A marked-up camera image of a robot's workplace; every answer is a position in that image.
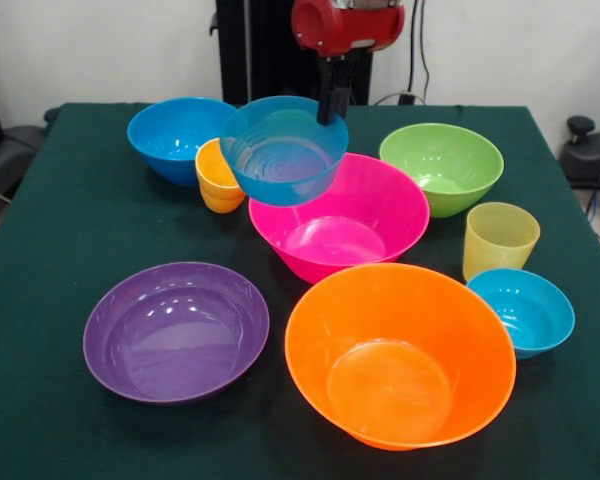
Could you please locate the translucent blue ribbed bowl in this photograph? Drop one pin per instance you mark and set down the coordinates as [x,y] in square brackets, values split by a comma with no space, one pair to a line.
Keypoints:
[280,170]

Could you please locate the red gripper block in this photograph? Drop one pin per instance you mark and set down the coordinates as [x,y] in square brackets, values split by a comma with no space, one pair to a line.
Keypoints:
[350,27]

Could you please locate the small cyan plastic bowl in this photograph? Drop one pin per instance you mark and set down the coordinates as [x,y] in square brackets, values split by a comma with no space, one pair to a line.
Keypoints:
[525,315]

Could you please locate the large pink plastic bowl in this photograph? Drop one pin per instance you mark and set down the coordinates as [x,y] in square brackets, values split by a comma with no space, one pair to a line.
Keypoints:
[355,225]

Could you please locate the black swivel chair base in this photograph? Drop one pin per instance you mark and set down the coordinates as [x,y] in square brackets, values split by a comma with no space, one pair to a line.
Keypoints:
[590,155]

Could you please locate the large orange plastic bowl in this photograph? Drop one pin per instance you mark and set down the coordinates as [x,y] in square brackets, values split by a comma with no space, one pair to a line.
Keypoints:
[395,360]

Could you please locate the translucent yellow plastic cup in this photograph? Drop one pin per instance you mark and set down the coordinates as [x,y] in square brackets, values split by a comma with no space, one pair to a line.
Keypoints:
[500,240]

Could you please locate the black power adapter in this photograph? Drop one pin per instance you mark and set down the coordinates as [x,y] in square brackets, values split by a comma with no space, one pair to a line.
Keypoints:
[405,98]

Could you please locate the large blue plastic bowl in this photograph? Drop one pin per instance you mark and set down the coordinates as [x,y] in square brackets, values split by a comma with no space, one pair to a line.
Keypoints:
[175,130]

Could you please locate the black office chair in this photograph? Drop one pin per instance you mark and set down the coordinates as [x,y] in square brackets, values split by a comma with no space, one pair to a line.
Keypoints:
[15,145]

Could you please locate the dark green tablecloth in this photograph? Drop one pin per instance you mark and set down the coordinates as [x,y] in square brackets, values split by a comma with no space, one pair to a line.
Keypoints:
[55,300]

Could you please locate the purple plastic bowl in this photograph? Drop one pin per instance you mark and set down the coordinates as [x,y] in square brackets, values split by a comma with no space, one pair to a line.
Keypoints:
[175,340]

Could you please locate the yellow-orange plastic cup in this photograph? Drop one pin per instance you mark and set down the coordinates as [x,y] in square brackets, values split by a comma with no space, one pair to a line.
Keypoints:
[222,205]
[212,165]

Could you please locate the green plastic bowl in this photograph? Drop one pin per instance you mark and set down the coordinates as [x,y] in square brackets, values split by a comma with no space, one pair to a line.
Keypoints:
[440,165]

